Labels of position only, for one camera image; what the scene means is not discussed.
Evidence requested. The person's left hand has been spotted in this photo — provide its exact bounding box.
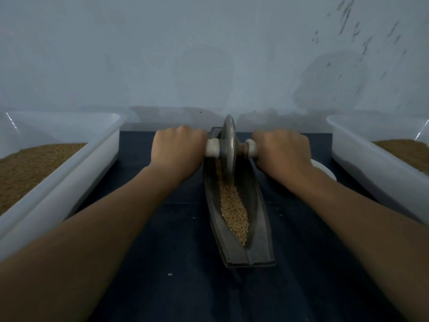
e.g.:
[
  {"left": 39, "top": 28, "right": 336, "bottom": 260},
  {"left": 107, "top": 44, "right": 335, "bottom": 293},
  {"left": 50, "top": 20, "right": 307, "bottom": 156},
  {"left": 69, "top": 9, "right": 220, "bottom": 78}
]
[{"left": 150, "top": 125, "right": 209, "bottom": 185}]

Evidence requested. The person's right hand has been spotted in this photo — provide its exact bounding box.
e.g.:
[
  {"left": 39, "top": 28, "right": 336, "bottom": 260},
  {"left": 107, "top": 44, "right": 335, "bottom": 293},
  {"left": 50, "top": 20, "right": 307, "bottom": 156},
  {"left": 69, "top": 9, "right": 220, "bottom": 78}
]
[{"left": 251, "top": 128, "right": 315, "bottom": 186}]

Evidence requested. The metal grinding wheel with handles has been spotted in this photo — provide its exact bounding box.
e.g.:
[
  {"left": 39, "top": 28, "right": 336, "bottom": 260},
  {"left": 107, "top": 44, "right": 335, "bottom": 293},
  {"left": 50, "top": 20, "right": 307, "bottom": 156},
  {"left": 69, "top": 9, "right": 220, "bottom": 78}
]
[{"left": 204, "top": 114, "right": 258, "bottom": 185}]

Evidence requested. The small ground grain portion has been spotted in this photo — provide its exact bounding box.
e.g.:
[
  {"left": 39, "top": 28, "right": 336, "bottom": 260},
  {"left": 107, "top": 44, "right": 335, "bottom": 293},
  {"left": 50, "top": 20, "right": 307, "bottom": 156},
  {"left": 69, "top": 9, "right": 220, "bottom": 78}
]
[{"left": 214, "top": 157, "right": 250, "bottom": 247}]

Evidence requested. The white plastic tray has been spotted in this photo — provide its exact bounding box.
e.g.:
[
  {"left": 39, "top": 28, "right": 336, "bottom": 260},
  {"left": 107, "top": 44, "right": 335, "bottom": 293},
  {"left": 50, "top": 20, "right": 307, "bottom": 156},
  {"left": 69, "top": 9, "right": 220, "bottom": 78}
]
[
  {"left": 0, "top": 110, "right": 127, "bottom": 259},
  {"left": 326, "top": 114, "right": 429, "bottom": 225}
]

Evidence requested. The boat-shaped metal grinding trough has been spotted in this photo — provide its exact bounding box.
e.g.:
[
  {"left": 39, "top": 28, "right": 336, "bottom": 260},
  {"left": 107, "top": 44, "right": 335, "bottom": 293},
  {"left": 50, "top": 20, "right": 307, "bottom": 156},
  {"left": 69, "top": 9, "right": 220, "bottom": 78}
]
[{"left": 203, "top": 127, "right": 277, "bottom": 268}]

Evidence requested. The person's right forearm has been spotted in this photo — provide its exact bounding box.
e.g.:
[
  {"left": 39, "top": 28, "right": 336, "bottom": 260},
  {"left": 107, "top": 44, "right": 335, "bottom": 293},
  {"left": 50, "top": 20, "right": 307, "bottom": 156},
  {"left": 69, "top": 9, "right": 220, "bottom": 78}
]
[{"left": 288, "top": 165, "right": 429, "bottom": 322}]

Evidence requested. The person's left forearm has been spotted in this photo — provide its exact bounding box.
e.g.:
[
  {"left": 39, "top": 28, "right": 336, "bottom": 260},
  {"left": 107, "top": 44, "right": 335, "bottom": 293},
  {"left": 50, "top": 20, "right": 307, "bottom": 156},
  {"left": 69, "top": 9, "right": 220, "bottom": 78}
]
[{"left": 0, "top": 164, "right": 182, "bottom": 322}]

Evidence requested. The white round plate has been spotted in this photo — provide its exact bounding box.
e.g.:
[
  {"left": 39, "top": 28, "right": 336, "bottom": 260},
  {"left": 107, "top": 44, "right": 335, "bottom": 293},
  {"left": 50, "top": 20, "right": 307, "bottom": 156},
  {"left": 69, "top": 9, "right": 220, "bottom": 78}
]
[{"left": 311, "top": 159, "right": 338, "bottom": 182}]

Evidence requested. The dark blue tablecloth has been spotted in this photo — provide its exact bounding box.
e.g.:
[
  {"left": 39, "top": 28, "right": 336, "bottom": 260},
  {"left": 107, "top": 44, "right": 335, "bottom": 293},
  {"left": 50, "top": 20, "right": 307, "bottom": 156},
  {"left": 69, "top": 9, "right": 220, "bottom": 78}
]
[{"left": 70, "top": 131, "right": 410, "bottom": 322}]

